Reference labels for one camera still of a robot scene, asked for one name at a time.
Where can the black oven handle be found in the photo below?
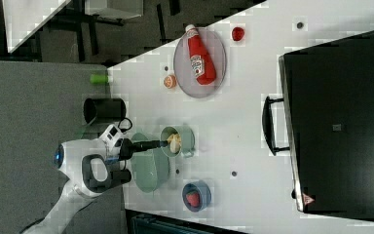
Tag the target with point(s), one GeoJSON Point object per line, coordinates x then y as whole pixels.
{"type": "Point", "coordinates": [268, 125]}

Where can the black round pot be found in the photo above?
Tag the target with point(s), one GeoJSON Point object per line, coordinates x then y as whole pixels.
{"type": "Point", "coordinates": [104, 110]}

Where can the grey plate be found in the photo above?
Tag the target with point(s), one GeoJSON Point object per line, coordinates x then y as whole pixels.
{"type": "Point", "coordinates": [183, 70]}

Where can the black oven appliance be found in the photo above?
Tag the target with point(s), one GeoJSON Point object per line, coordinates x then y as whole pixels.
{"type": "Point", "coordinates": [328, 99]}

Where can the green mug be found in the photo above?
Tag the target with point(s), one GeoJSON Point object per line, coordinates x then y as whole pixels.
{"type": "Point", "coordinates": [187, 140]}

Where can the green spatula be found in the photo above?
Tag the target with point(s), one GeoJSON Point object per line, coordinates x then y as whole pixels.
{"type": "Point", "coordinates": [98, 79]}

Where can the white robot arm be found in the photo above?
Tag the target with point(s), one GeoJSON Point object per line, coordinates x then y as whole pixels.
{"type": "Point", "coordinates": [86, 164]}

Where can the black cylinder cup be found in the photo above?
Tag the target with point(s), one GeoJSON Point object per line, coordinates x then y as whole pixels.
{"type": "Point", "coordinates": [120, 177]}

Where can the red toy strawberry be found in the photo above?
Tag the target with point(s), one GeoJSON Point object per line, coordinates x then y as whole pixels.
{"type": "Point", "coordinates": [193, 199]}

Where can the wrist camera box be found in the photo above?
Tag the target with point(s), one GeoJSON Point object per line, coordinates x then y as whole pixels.
{"type": "Point", "coordinates": [111, 135]}

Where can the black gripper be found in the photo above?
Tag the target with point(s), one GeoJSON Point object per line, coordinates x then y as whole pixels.
{"type": "Point", "coordinates": [128, 148]}

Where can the blue bowl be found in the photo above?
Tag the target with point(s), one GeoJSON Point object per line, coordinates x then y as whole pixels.
{"type": "Point", "coordinates": [205, 195]}

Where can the orange slice toy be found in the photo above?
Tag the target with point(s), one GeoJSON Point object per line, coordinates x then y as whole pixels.
{"type": "Point", "coordinates": [170, 81]}

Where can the green colander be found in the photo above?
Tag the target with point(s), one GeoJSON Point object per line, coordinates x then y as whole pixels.
{"type": "Point", "coordinates": [150, 169]}

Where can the yellow plush banana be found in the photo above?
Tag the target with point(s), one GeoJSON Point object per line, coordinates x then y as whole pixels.
{"type": "Point", "coordinates": [174, 142]}

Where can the red ketchup bottle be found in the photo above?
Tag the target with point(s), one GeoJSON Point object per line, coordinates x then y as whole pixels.
{"type": "Point", "coordinates": [200, 59]}

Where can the red toy apple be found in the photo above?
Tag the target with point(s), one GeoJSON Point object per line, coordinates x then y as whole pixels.
{"type": "Point", "coordinates": [237, 34]}

